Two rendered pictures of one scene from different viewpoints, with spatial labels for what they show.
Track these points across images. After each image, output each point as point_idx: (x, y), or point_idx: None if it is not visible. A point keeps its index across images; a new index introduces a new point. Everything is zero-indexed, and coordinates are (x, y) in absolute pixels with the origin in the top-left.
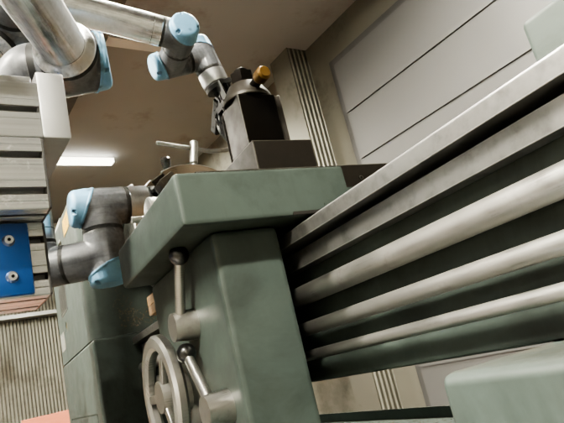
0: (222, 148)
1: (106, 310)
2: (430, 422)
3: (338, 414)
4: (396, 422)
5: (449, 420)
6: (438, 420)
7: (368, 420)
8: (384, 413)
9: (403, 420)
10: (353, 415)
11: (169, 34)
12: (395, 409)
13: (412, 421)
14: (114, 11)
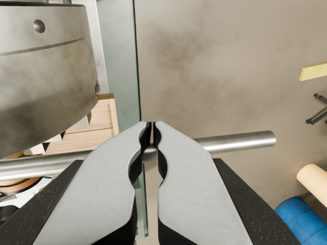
0: (26, 176)
1: None
2: (132, 113)
3: (135, 22)
4: (132, 89)
5: (136, 119)
6: (136, 113)
7: (136, 56)
8: (138, 74)
9: (136, 88)
10: (136, 41)
11: None
12: (139, 83)
13: (134, 99)
14: None
